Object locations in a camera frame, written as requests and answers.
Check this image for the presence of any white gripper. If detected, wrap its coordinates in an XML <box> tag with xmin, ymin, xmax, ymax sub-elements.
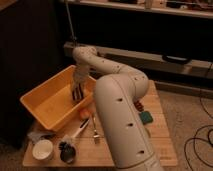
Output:
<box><xmin>72</xmin><ymin>64</ymin><xmax>90</xmax><ymax>90</ymax></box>

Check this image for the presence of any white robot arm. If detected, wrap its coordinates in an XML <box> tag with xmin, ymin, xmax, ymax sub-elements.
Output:
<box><xmin>71</xmin><ymin>46</ymin><xmax>164</xmax><ymax>171</ymax></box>

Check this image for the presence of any yellow plastic tray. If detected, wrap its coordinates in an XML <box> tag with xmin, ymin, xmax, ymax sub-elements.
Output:
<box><xmin>20</xmin><ymin>65</ymin><xmax>96</xmax><ymax>131</ymax></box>

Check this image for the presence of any orange round fruit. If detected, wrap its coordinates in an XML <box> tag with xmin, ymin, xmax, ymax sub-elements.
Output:
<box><xmin>79</xmin><ymin>108</ymin><xmax>92</xmax><ymax>119</ymax></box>

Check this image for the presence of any wooden board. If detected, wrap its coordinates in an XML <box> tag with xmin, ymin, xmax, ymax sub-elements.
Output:
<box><xmin>23</xmin><ymin>80</ymin><xmax>177</xmax><ymax>168</ymax></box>

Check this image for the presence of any silver fork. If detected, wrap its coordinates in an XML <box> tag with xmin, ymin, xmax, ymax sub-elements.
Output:
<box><xmin>91</xmin><ymin>113</ymin><xmax>100</xmax><ymax>144</ymax></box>

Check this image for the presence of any metal vertical pole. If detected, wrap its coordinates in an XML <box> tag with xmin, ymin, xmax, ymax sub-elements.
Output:
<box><xmin>64</xmin><ymin>0</ymin><xmax>77</xmax><ymax>46</ymax></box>

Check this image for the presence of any green sponge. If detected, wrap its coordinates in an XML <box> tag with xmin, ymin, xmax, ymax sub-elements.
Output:
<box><xmin>139</xmin><ymin>111</ymin><xmax>153</xmax><ymax>124</ymax></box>

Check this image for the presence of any grey crumpled cloth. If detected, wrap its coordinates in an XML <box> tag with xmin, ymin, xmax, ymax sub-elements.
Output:
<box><xmin>27</xmin><ymin>131</ymin><xmax>55</xmax><ymax>144</ymax></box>

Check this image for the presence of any metal measuring cup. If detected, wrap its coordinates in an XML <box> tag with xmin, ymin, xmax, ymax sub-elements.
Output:
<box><xmin>60</xmin><ymin>146</ymin><xmax>76</xmax><ymax>164</ymax></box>

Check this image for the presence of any white bowl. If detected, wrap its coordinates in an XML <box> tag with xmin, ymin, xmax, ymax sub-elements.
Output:
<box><xmin>32</xmin><ymin>139</ymin><xmax>54</xmax><ymax>161</ymax></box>

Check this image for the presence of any brown chain toy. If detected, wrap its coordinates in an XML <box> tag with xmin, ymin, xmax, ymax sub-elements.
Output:
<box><xmin>134</xmin><ymin>101</ymin><xmax>144</xmax><ymax>112</ymax></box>

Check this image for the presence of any grey metal rail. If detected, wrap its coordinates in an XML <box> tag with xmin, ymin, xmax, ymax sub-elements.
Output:
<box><xmin>64</xmin><ymin>42</ymin><xmax>213</xmax><ymax>80</ymax></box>

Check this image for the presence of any wall shelf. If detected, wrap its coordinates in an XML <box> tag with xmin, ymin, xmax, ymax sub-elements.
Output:
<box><xmin>59</xmin><ymin>0</ymin><xmax>213</xmax><ymax>19</ymax></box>

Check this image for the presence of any black floor cable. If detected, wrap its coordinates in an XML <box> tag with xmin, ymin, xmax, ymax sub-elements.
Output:
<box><xmin>184</xmin><ymin>63</ymin><xmax>213</xmax><ymax>169</ymax></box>

